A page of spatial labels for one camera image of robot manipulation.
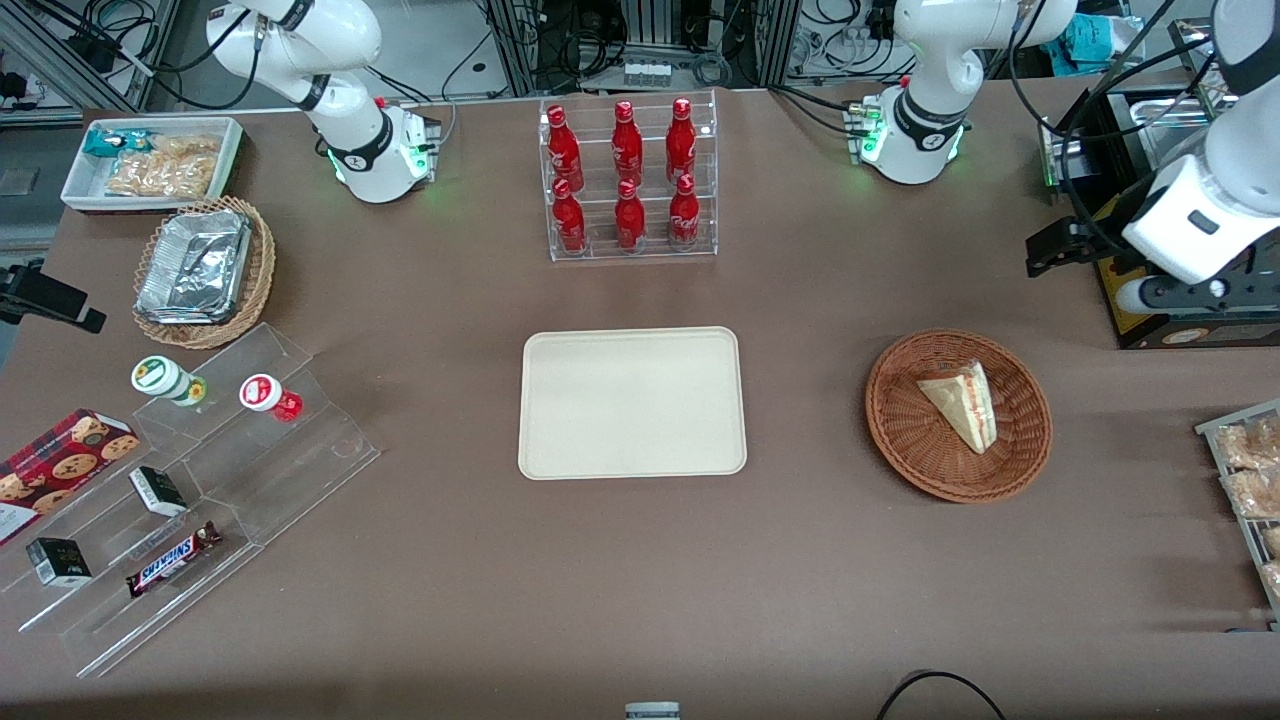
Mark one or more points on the triangular sandwich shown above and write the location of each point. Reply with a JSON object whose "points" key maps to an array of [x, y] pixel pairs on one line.
{"points": [[962, 405]]}

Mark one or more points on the grey tray of snack bags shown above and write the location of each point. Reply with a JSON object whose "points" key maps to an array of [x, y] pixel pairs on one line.
{"points": [[1215, 440]]}

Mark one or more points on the green-lid small bottle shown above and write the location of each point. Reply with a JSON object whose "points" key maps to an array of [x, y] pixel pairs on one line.
{"points": [[158, 376]]}

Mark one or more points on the red-lid small bottle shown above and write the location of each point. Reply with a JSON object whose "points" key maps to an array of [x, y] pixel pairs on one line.
{"points": [[263, 392]]}

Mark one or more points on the clear bag of crackers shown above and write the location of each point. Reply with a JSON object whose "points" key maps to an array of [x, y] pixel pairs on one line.
{"points": [[190, 145], [160, 175]]}

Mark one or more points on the black food warmer machine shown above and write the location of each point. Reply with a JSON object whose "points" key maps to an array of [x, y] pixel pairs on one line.
{"points": [[1140, 325]]}

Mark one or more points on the small grey device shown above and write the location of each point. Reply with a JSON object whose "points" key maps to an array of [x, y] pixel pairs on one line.
{"points": [[652, 711]]}

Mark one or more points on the small black box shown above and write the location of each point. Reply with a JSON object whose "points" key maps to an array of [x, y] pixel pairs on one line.
{"points": [[58, 562], [158, 491]]}

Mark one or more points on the light tan wicker basket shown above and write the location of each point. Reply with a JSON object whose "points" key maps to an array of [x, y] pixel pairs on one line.
{"points": [[262, 270]]}

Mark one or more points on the beige plastic tray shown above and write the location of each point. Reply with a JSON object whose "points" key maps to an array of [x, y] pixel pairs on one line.
{"points": [[632, 402]]}

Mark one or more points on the red plaid cookie box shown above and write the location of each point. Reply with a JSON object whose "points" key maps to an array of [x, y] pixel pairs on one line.
{"points": [[60, 465]]}

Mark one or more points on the clear acrylic bottle rack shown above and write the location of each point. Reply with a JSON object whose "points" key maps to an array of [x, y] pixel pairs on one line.
{"points": [[600, 250]]}

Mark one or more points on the Snickers chocolate bar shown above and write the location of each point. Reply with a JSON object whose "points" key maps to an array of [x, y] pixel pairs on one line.
{"points": [[170, 560]]}

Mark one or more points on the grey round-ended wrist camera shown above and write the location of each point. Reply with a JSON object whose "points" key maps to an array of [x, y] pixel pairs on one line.
{"points": [[1180, 296]]}

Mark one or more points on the clear acrylic stepped stand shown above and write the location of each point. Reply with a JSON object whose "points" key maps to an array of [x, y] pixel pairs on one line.
{"points": [[300, 460]]}

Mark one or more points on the steel warmer pan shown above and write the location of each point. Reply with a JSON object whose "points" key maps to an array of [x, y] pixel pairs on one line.
{"points": [[1160, 125]]}

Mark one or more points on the white rectangular snack bin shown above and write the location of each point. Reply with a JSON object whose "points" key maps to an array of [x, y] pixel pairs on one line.
{"points": [[85, 190]]}

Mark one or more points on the teal snack packet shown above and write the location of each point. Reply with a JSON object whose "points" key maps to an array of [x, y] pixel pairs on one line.
{"points": [[105, 142]]}

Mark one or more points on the red cola bottle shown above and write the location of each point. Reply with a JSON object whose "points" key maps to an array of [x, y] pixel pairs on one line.
{"points": [[684, 215], [627, 148], [564, 150], [681, 145], [630, 220], [569, 222]]}

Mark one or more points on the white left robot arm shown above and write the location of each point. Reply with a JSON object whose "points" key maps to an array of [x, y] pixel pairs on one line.
{"points": [[930, 70]]}

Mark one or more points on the stacked aluminium foil trays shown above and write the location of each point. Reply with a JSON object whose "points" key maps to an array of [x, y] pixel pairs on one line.
{"points": [[195, 265]]}

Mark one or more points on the black clamp mount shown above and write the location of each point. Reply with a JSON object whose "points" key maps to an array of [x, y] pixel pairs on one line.
{"points": [[45, 295]]}

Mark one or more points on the brown round wicker basket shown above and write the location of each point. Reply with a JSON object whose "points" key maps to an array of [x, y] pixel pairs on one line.
{"points": [[905, 440]]}

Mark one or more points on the clear bag of fried snacks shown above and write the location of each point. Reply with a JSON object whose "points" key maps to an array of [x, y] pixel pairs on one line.
{"points": [[1252, 445], [1255, 495]]}

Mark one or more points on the white power strip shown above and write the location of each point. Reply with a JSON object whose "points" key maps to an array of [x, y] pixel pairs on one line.
{"points": [[647, 74]]}

